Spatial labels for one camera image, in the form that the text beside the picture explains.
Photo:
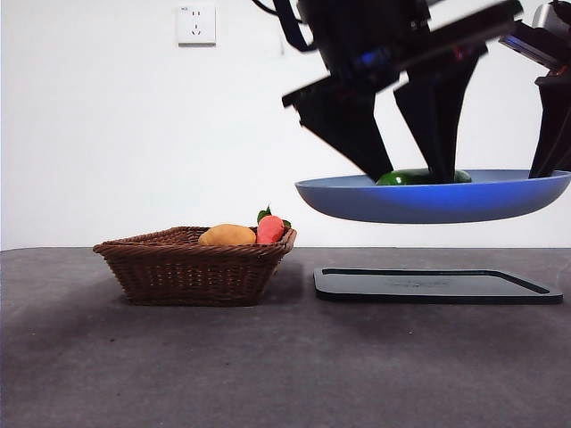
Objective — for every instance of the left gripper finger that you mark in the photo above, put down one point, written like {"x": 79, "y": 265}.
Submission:
{"x": 348, "y": 129}
{"x": 437, "y": 116}

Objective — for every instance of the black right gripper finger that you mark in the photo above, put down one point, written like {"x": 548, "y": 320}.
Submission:
{"x": 551, "y": 134}

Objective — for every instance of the green pepper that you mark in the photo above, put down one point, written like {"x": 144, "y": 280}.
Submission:
{"x": 401, "y": 178}

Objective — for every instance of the blue round plate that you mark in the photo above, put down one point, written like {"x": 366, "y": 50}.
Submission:
{"x": 424, "y": 203}

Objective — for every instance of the red carrot with green leaves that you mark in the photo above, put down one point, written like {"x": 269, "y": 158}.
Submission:
{"x": 270, "y": 230}

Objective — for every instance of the black flat tray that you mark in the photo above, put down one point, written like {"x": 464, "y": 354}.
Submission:
{"x": 424, "y": 287}

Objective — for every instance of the brown wicker basket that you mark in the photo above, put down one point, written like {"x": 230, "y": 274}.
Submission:
{"x": 187, "y": 272}

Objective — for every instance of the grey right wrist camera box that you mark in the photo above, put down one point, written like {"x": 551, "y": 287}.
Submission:
{"x": 544, "y": 27}

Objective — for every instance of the white wall socket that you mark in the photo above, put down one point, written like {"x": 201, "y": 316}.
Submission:
{"x": 196, "y": 25}

